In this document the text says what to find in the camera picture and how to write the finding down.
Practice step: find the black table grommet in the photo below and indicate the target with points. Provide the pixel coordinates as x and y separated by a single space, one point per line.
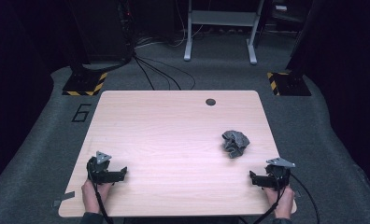
210 102

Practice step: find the person's right hand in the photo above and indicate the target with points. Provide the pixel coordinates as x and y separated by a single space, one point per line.
284 202

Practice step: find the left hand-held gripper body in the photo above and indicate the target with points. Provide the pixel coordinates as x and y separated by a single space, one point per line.
100 169

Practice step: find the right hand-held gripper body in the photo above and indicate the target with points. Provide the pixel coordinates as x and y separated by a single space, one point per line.
276 177

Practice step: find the grey cloth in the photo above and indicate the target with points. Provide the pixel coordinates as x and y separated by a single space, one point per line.
235 143

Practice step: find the black cabinet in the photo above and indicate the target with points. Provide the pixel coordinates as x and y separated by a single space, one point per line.
100 31

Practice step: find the white metal stand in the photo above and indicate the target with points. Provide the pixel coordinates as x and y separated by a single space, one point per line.
220 18

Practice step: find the person's left hand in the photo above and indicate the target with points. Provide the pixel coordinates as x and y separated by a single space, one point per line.
92 196

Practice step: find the black yellow striped base plate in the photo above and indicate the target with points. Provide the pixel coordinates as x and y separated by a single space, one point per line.
289 84
85 85

